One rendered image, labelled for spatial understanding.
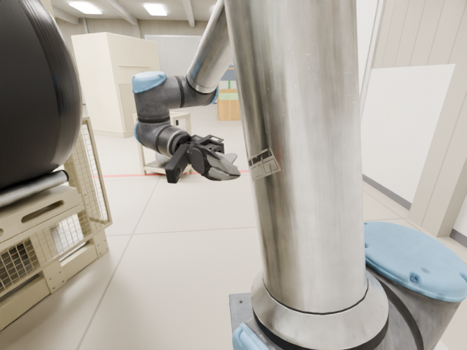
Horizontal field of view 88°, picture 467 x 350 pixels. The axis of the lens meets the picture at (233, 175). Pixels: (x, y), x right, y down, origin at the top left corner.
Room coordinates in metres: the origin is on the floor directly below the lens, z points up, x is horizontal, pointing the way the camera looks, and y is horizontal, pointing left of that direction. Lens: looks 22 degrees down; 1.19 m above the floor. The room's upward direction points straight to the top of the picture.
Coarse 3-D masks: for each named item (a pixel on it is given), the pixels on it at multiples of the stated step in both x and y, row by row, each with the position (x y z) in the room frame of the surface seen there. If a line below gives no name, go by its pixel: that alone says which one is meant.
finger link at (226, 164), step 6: (210, 156) 0.54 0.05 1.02; (228, 156) 0.55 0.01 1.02; (234, 156) 0.55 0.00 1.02; (210, 162) 0.54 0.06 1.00; (216, 162) 0.53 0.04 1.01; (222, 162) 0.52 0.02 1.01; (228, 162) 0.52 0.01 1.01; (222, 168) 0.52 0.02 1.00; (228, 168) 0.51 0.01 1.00; (234, 168) 0.51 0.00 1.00; (234, 174) 0.51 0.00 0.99
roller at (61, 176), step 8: (40, 176) 0.66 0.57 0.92; (48, 176) 0.67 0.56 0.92; (56, 176) 0.68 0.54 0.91; (64, 176) 0.70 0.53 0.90; (16, 184) 0.60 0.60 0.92; (24, 184) 0.61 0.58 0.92; (32, 184) 0.62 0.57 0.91; (40, 184) 0.64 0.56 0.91; (48, 184) 0.65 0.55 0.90; (56, 184) 0.68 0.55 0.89; (0, 192) 0.56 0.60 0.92; (8, 192) 0.57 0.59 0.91; (16, 192) 0.58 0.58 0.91; (24, 192) 0.60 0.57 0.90; (32, 192) 0.61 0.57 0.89; (0, 200) 0.55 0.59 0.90; (8, 200) 0.56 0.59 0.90; (16, 200) 0.58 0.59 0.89
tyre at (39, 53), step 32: (0, 0) 0.59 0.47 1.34; (32, 0) 0.66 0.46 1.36; (0, 32) 0.55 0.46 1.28; (32, 32) 0.60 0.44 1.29; (0, 64) 0.52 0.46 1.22; (32, 64) 0.57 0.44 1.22; (64, 64) 0.64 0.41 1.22; (0, 96) 0.50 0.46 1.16; (32, 96) 0.56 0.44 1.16; (64, 96) 0.62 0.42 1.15; (0, 128) 0.50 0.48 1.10; (32, 128) 0.55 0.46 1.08; (64, 128) 0.63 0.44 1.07; (0, 160) 0.51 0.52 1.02; (32, 160) 0.58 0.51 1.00; (64, 160) 0.69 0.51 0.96
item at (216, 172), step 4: (212, 168) 0.55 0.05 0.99; (216, 168) 0.55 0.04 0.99; (208, 172) 0.56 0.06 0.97; (212, 172) 0.55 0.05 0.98; (216, 172) 0.54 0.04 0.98; (220, 172) 0.53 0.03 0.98; (224, 172) 0.53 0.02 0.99; (212, 176) 0.55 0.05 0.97; (216, 176) 0.54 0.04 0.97; (220, 176) 0.53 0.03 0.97; (224, 176) 0.52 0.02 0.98; (228, 176) 0.52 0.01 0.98; (232, 176) 0.51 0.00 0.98; (236, 176) 0.51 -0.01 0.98; (224, 180) 0.53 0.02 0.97; (228, 180) 0.52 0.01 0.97
